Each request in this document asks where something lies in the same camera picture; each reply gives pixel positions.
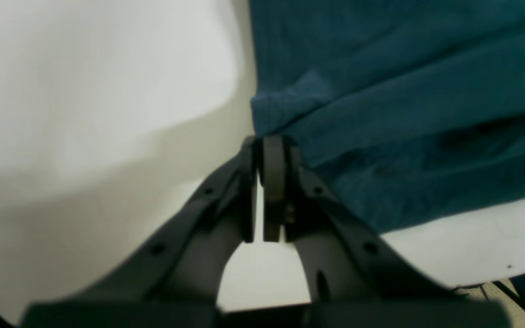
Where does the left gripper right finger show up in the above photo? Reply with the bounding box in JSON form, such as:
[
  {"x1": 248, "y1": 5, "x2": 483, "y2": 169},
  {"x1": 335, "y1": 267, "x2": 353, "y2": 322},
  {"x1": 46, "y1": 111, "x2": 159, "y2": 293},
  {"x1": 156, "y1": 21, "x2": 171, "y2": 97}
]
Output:
[{"x1": 261, "y1": 135, "x2": 510, "y2": 328}]

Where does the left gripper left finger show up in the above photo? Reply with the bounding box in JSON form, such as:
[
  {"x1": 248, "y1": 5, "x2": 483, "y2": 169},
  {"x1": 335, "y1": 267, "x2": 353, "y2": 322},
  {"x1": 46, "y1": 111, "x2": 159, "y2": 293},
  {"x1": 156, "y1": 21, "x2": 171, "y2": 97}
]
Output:
[{"x1": 21, "y1": 136, "x2": 257, "y2": 328}]

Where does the dark teal T-shirt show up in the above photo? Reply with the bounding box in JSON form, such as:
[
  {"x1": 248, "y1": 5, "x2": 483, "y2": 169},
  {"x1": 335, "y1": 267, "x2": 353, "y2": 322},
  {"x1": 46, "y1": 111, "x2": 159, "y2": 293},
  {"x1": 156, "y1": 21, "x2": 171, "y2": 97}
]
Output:
[{"x1": 250, "y1": 0, "x2": 525, "y2": 233}]

